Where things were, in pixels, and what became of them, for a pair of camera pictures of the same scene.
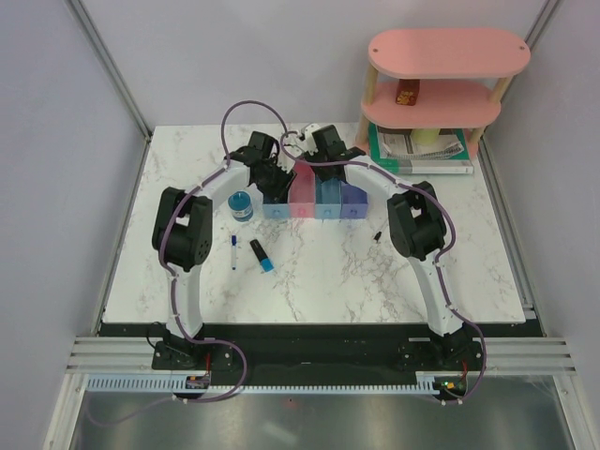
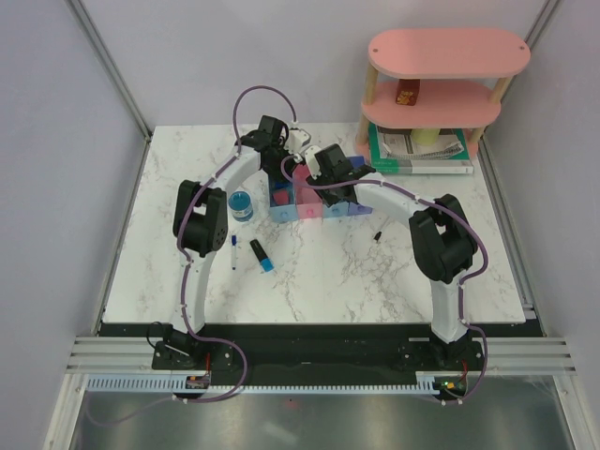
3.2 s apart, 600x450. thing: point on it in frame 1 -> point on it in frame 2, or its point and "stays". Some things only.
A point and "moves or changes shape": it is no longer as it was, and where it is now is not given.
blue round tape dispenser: (241, 206) stays
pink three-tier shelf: (440, 79) stays
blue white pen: (233, 251) stays
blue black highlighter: (265, 262) stays
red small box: (408, 91) stays
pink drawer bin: (301, 199) moves or changes shape
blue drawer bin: (328, 198) moves or changes shape
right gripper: (311, 157) -> (329, 200)
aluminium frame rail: (136, 355) stays
